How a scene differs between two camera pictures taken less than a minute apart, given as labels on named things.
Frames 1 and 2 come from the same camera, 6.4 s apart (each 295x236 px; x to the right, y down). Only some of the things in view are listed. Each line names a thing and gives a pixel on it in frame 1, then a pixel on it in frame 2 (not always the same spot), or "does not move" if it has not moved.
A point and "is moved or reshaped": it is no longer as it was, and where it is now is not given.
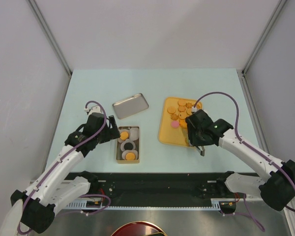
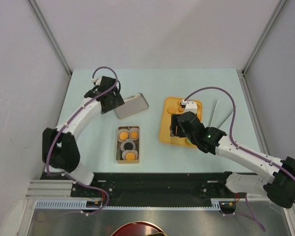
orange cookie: x=130 y=156 does not move
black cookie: x=128 y=146 does not move
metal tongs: x=202 y=152 is moved or reshaped
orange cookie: x=124 y=135 does not move
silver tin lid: x=130 y=106 does not move
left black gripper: x=114 y=132 -> x=117 y=101
